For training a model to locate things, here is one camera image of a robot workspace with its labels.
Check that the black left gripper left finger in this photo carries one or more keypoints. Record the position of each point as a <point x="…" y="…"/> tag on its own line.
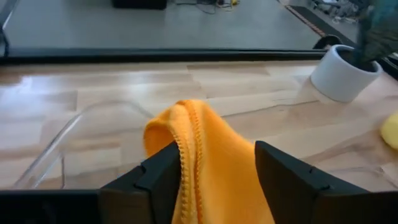
<point x="155" y="189"/>

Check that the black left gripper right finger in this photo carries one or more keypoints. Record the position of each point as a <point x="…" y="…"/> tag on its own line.
<point x="286" y="186"/>

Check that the orange microfiber towel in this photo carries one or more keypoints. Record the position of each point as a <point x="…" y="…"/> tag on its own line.
<point x="217" y="155"/>

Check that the yellow microfiber towel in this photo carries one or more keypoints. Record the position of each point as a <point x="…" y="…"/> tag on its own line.
<point x="391" y="130"/>

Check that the clear plastic bin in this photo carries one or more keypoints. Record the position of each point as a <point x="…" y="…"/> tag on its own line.
<point x="93" y="146"/>

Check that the snake plant in white pot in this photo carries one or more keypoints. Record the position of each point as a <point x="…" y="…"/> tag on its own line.
<point x="335" y="74"/>

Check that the black hazard striped floor mat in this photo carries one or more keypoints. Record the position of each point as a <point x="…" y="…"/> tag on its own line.
<point x="329" y="26"/>

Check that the yellow plug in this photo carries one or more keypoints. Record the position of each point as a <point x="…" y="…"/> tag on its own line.
<point x="234" y="2"/>

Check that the black aluminium table frame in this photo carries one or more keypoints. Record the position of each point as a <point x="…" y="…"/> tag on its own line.
<point x="155" y="55"/>

